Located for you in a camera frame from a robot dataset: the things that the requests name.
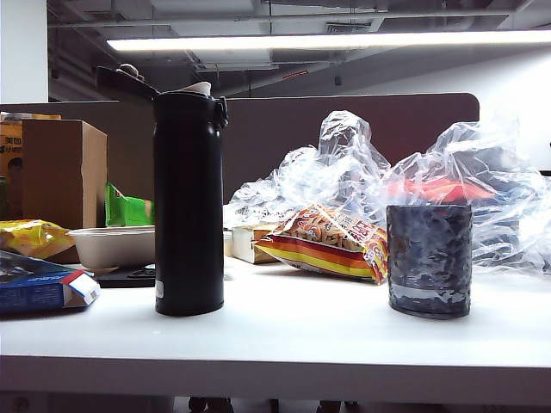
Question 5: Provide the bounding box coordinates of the black flat phone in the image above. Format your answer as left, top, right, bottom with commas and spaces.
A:
95, 264, 157, 288

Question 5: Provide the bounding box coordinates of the brown cardboard box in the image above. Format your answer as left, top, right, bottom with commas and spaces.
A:
21, 119, 108, 231

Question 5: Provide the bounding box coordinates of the blue cardboard box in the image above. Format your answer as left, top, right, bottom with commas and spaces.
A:
0, 250, 102, 317

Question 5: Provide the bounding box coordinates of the clear plastic bag with contents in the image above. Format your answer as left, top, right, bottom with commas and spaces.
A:
378, 114, 551, 276

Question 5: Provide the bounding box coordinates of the green snack packet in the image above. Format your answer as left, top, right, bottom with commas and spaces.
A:
105, 182, 155, 228

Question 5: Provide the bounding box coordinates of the orange red packet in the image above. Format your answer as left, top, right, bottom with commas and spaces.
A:
389, 178, 496, 204

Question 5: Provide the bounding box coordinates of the small white box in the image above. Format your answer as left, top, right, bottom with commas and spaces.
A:
231, 224, 281, 264

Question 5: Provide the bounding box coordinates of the yellow printed carton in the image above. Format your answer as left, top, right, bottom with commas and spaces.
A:
0, 112, 61, 220

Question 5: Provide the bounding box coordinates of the long ceiling light strip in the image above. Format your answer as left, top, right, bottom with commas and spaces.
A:
106, 28, 551, 52

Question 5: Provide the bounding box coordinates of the clear crumpled plastic bag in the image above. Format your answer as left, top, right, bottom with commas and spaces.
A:
222, 109, 393, 230

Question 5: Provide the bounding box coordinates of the beige paper pulp bowl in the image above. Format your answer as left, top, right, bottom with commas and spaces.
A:
66, 225, 157, 270

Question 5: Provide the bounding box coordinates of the striped orange yellow snack bag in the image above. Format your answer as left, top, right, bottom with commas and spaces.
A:
253, 203, 390, 286

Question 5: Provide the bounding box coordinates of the black thermos flask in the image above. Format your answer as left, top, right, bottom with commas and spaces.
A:
95, 64, 229, 317

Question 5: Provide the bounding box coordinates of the brown desk partition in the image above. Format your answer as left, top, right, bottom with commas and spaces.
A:
0, 92, 481, 216

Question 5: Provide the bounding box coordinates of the dark textured glass cup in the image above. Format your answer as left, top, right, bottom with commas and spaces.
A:
385, 203, 474, 320

